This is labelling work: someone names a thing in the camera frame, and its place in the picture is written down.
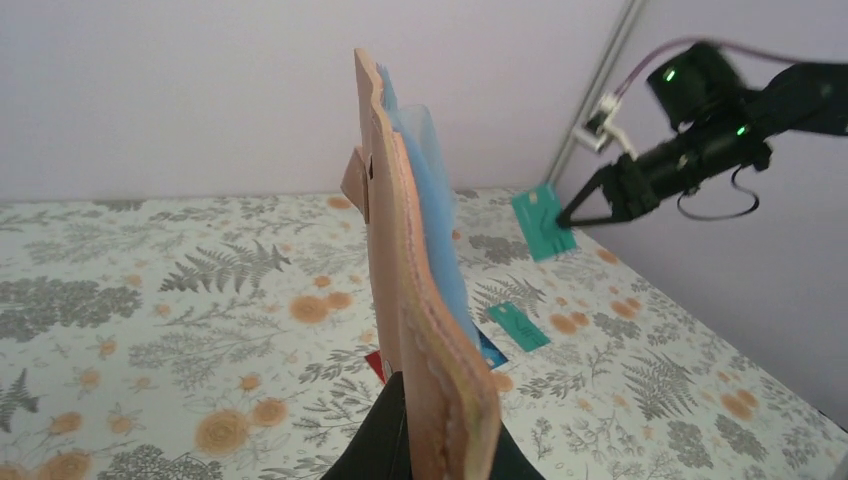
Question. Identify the red credit card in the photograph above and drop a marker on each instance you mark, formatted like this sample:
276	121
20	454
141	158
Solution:
374	360

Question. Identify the blue credit card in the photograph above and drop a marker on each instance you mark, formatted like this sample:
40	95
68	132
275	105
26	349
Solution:
493	356

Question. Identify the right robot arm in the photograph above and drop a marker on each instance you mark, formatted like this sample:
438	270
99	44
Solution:
720	125

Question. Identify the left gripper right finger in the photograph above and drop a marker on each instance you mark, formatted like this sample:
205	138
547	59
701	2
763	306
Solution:
509	462

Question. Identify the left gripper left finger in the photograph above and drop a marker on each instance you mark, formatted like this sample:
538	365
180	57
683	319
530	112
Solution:
380	449

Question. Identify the teal credit card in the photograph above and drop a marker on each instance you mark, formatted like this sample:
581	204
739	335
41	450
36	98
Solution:
518	326
536	211

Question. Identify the floral table mat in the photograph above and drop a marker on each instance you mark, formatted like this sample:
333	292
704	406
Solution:
225	338

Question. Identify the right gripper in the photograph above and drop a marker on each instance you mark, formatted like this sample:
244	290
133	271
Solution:
628	193

